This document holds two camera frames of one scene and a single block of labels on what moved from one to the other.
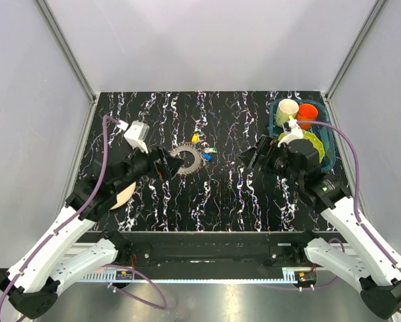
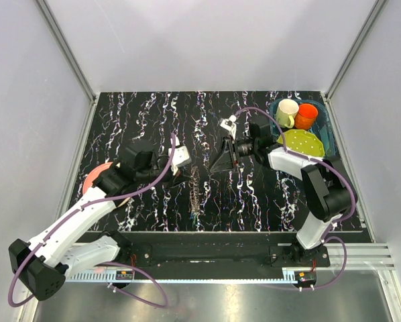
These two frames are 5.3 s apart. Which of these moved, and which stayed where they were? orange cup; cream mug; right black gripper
Moved: right black gripper
Stayed: cream mug; orange cup
